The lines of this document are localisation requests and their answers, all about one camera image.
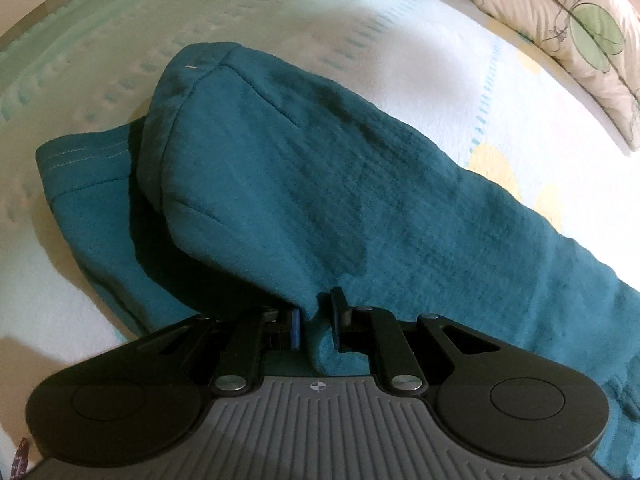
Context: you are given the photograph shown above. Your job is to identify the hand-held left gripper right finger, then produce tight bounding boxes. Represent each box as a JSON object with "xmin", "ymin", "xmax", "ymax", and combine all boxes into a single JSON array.
[{"xmin": 330, "ymin": 286, "xmax": 502, "ymax": 395}]

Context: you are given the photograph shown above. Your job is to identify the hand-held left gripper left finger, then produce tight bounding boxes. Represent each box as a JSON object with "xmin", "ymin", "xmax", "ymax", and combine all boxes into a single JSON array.
[{"xmin": 127, "ymin": 306, "xmax": 303, "ymax": 397}]

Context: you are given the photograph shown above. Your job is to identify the teal pants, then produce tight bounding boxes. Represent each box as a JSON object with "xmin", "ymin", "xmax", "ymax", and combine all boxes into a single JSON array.
[{"xmin": 35, "ymin": 42, "xmax": 640, "ymax": 480}]

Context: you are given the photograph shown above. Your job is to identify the white and teal blanket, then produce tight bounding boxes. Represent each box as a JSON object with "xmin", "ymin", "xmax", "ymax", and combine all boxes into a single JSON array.
[{"xmin": 0, "ymin": 0, "xmax": 640, "ymax": 480}]

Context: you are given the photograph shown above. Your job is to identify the floral leaf print pillow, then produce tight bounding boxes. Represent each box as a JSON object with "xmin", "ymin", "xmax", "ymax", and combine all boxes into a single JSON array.
[{"xmin": 466, "ymin": 0, "xmax": 640, "ymax": 153}]

